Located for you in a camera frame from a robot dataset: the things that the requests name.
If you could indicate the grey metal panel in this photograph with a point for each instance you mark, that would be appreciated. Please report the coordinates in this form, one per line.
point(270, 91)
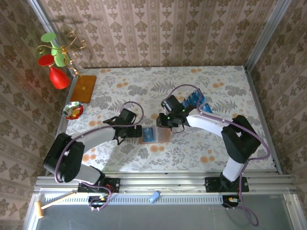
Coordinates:
point(168, 218)

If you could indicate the red plastic goblet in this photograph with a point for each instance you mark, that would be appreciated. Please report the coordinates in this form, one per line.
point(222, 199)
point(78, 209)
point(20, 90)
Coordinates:
point(58, 77)

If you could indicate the blue credit card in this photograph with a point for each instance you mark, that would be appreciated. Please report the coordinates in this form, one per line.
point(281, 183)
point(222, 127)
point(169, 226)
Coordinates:
point(193, 98)
point(202, 95)
point(149, 135)
point(207, 109)
point(185, 104)
point(190, 101)

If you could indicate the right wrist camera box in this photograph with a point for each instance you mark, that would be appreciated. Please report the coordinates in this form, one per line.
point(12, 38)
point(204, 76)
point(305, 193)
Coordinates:
point(164, 105)

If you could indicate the aluminium frame post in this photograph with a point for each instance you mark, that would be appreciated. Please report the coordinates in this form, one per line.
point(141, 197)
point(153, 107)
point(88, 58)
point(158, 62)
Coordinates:
point(271, 24)
point(40, 12)

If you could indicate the black power connector block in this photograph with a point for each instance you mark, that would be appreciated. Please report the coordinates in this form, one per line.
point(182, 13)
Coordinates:
point(227, 201)
point(98, 200)

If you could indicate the tan leather card holder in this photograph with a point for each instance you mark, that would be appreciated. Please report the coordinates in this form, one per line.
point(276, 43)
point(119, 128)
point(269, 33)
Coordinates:
point(164, 136)

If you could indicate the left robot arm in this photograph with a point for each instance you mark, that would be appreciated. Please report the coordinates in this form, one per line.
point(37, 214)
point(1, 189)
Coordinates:
point(62, 158)

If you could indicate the small blue cylinder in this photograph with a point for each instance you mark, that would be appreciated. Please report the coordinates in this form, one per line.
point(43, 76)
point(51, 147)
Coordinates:
point(153, 197)

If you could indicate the green plastic goblet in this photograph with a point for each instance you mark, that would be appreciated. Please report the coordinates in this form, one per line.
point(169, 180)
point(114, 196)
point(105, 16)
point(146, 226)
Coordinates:
point(49, 37)

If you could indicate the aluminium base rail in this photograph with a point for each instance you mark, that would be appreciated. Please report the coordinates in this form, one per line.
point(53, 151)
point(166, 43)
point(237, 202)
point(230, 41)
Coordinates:
point(163, 182)

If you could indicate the wooden mallet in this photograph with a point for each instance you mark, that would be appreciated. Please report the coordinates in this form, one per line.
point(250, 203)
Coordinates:
point(39, 209)

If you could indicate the aluminium table side rail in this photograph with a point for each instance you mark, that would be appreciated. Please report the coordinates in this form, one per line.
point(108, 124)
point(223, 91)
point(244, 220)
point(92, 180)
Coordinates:
point(62, 122)
point(254, 95)

